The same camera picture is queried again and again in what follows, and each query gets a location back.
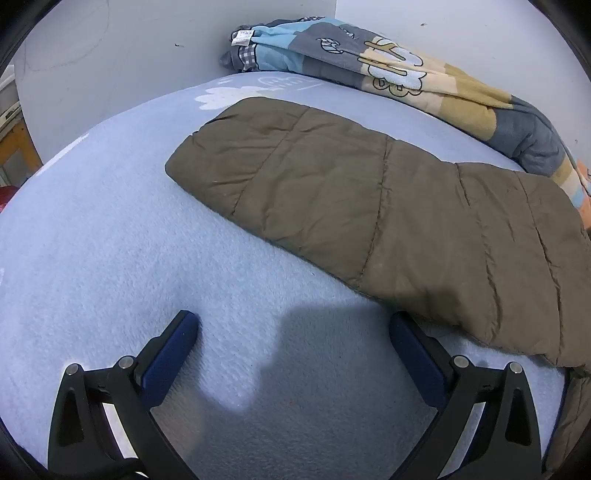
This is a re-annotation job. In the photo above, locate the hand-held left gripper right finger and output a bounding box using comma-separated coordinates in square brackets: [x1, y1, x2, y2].
[389, 311, 543, 480]

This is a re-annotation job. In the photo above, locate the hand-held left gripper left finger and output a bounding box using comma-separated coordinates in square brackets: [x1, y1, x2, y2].
[47, 310, 200, 480]

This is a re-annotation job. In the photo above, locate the brown padded jacket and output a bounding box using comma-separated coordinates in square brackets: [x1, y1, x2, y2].
[165, 97, 591, 474]

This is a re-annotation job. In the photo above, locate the light blue bed sheet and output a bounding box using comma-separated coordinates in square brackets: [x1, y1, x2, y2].
[0, 73, 571, 467]

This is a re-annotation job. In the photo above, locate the patchwork cartoon quilt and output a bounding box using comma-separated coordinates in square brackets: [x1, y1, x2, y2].
[219, 17, 591, 229]

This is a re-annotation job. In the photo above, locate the wooden furniture frame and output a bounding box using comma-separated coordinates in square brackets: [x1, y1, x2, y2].
[0, 115, 42, 185]

